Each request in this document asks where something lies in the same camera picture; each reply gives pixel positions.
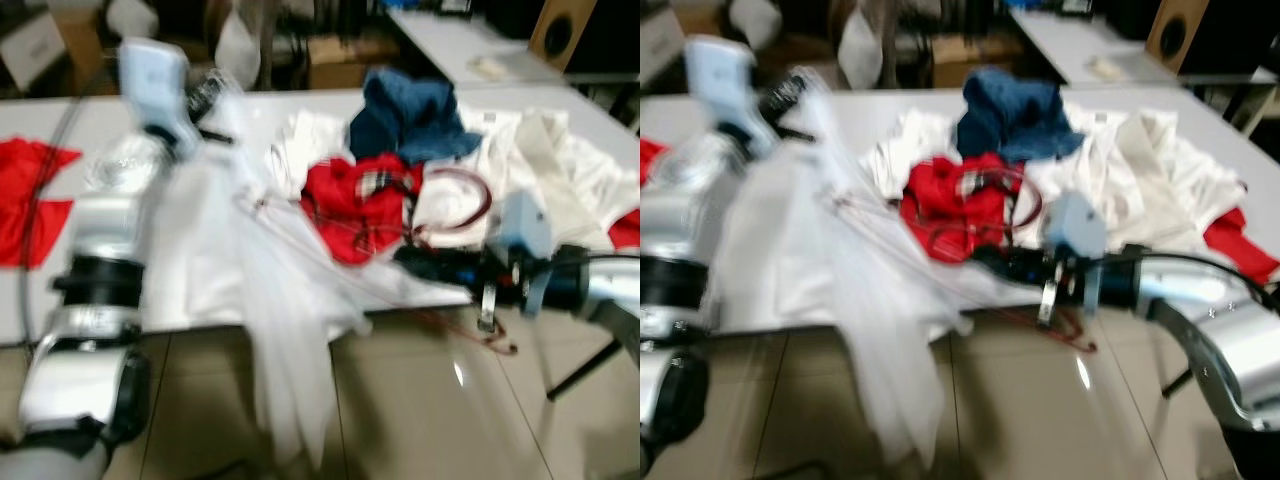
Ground white plastic bag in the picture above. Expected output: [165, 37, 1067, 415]
[215, 10, 263, 89]
[838, 8, 886, 89]

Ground red t-shirt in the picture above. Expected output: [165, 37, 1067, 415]
[898, 152, 1026, 263]
[300, 152, 426, 266]

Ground cream white shirt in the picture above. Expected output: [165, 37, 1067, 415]
[1015, 105, 1251, 251]
[410, 105, 641, 251]

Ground dark red clothes hanger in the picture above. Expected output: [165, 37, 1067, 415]
[415, 168, 493, 241]
[985, 165, 1047, 251]

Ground brown cardboard box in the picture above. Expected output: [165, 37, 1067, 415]
[930, 35, 1011, 89]
[305, 35, 401, 89]

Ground blue denim garment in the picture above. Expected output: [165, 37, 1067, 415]
[348, 68, 483, 166]
[955, 68, 1086, 163]

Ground wooden speaker box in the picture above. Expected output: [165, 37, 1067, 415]
[528, 0, 599, 71]
[1145, 0, 1211, 73]

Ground white sheer shirt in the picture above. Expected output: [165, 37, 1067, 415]
[715, 70, 976, 466]
[145, 75, 471, 466]

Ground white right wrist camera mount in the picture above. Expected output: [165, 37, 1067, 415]
[478, 190, 556, 331]
[1038, 190, 1111, 327]

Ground white crumpled cloth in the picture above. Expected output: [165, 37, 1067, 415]
[870, 108, 956, 196]
[268, 110, 351, 196]

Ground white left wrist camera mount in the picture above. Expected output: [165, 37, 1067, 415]
[118, 38, 201, 157]
[685, 35, 771, 157]

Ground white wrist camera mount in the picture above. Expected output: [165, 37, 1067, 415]
[685, 35, 771, 157]
[118, 38, 201, 157]
[478, 190, 556, 331]
[1038, 190, 1111, 327]

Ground plain red garment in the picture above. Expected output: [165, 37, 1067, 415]
[640, 138, 669, 187]
[0, 138, 83, 269]
[1200, 205, 1280, 286]
[608, 208, 641, 251]

